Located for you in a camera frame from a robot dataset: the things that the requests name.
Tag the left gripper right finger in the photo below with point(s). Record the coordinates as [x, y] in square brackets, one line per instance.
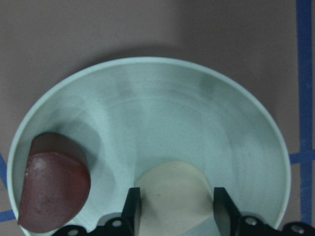
[226, 214]

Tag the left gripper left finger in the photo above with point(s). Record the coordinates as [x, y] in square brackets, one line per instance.
[132, 209]

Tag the white steamed bun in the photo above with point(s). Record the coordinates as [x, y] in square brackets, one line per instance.
[175, 198]

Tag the brown bun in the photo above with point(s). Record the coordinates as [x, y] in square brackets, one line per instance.
[56, 184]

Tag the light green plate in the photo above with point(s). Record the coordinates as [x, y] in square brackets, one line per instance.
[132, 114]

